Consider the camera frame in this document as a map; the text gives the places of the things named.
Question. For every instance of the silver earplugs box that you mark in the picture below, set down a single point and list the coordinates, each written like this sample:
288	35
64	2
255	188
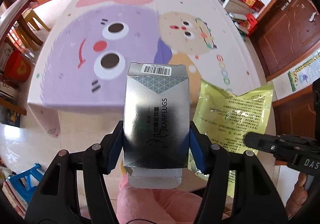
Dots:
156	125

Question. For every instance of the giraffe height chart poster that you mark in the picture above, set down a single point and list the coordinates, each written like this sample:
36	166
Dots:
305	73

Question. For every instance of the red gift box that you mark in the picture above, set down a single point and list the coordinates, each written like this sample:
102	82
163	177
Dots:
250	0

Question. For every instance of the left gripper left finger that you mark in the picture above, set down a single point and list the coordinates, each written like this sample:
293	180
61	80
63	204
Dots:
99	160

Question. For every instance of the cartoon print tablecloth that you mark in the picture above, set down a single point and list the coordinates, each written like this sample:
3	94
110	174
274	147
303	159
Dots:
83	64

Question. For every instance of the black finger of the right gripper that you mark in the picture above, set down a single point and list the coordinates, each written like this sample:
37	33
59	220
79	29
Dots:
260	142

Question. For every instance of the blue plastic stool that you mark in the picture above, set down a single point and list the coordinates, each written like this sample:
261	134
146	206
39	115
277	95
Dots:
22	182

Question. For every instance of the wooden chair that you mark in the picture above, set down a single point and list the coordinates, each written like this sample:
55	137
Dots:
28	22

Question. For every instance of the yellow-green snack bag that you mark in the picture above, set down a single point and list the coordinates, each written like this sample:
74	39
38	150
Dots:
225	117

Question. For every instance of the person's right hand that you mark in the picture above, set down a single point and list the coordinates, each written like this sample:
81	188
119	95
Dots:
298	196

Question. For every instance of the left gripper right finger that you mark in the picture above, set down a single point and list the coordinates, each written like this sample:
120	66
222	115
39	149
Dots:
212	160

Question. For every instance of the red plastic bucket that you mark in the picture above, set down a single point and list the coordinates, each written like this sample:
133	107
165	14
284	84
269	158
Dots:
17	68

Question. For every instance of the dark wooden door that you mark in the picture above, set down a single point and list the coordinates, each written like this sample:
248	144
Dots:
287	33

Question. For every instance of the pink pajama leg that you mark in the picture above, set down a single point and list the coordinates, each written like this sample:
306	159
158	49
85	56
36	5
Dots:
136	205

